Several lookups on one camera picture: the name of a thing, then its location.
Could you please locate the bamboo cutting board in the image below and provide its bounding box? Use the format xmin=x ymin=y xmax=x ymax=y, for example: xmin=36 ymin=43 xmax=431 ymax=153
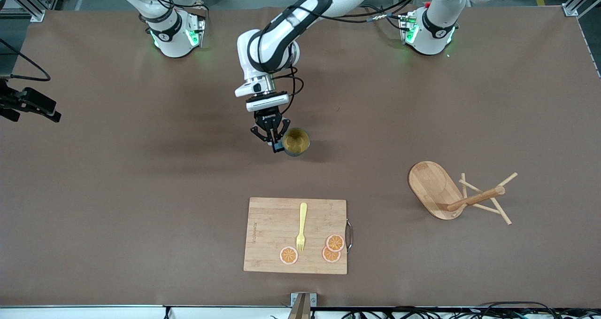
xmin=243 ymin=197 xmax=354 ymax=275

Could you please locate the black cable tangle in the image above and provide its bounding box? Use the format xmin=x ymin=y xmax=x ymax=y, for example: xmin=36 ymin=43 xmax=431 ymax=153
xmin=342 ymin=302 xmax=601 ymax=319

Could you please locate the dark teal cup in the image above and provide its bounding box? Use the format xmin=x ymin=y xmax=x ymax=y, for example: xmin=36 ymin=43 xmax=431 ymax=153
xmin=274 ymin=127 xmax=311 ymax=157

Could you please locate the yellow plastic fork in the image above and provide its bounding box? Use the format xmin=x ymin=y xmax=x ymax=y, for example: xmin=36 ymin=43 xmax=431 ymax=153
xmin=296 ymin=202 xmax=308 ymax=253

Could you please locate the aluminium frame profile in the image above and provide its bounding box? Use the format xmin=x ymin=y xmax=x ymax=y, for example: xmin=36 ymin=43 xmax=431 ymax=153
xmin=5 ymin=0 xmax=46 ymax=23
xmin=561 ymin=0 xmax=601 ymax=18

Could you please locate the wooden cup rack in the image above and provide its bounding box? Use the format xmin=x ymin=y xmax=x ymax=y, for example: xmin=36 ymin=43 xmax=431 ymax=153
xmin=408 ymin=161 xmax=518 ymax=226

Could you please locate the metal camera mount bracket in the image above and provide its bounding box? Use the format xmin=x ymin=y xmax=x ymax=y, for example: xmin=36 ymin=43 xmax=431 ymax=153
xmin=290 ymin=292 xmax=318 ymax=319

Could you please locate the black base cable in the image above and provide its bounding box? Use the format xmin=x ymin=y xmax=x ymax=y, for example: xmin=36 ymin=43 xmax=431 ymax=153
xmin=141 ymin=0 xmax=210 ymax=31

